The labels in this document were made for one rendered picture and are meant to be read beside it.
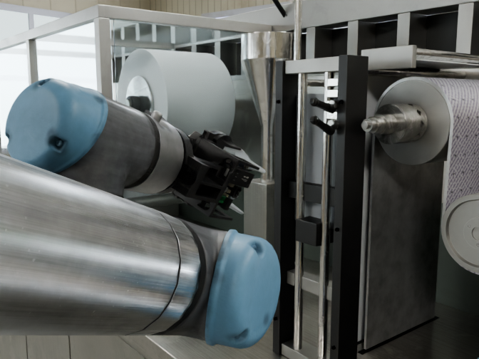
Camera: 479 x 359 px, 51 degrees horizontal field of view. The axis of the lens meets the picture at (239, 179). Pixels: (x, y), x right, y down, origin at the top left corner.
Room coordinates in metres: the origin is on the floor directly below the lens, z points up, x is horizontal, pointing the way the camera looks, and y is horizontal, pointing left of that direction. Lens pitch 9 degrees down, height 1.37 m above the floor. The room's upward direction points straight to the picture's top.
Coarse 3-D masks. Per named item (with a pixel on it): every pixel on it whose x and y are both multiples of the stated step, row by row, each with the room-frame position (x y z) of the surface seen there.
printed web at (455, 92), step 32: (384, 96) 0.89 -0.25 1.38; (448, 96) 0.80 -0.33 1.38; (384, 160) 0.92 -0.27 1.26; (448, 160) 0.78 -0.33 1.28; (384, 192) 0.92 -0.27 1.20; (416, 192) 0.98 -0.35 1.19; (448, 192) 0.79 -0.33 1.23; (384, 224) 0.92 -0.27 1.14; (416, 224) 0.99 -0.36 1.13; (384, 256) 0.92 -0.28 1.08; (416, 256) 0.99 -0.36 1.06; (384, 288) 0.93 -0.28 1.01; (416, 288) 0.99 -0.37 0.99; (384, 320) 0.93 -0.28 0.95; (416, 320) 1.00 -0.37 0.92
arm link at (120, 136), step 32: (32, 96) 0.39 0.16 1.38; (64, 96) 0.38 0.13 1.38; (96, 96) 0.41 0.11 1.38; (32, 128) 0.38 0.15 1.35; (64, 128) 0.37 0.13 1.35; (96, 128) 0.39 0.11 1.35; (128, 128) 0.42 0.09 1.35; (32, 160) 0.37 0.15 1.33; (64, 160) 0.37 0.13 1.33; (96, 160) 0.39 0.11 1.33; (128, 160) 0.42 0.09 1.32
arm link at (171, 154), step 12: (156, 120) 0.48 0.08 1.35; (168, 132) 0.48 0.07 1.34; (168, 144) 0.47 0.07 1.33; (180, 144) 0.49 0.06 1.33; (168, 156) 0.47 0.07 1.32; (180, 156) 0.48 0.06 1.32; (156, 168) 0.45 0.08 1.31; (168, 168) 0.47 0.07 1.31; (180, 168) 0.48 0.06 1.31; (144, 180) 0.45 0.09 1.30; (156, 180) 0.47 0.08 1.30; (168, 180) 0.48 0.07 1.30; (144, 192) 0.49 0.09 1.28; (156, 192) 0.49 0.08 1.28
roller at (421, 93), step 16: (416, 80) 0.84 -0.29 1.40; (400, 96) 0.86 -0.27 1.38; (416, 96) 0.83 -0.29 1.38; (432, 96) 0.81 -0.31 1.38; (432, 112) 0.81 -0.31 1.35; (448, 112) 0.79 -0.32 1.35; (432, 128) 0.81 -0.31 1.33; (448, 128) 0.79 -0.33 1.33; (384, 144) 0.88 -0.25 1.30; (400, 144) 0.86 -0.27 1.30; (416, 144) 0.83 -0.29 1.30; (432, 144) 0.81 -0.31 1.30; (400, 160) 0.85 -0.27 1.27; (416, 160) 0.83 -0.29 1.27; (432, 160) 0.82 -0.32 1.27
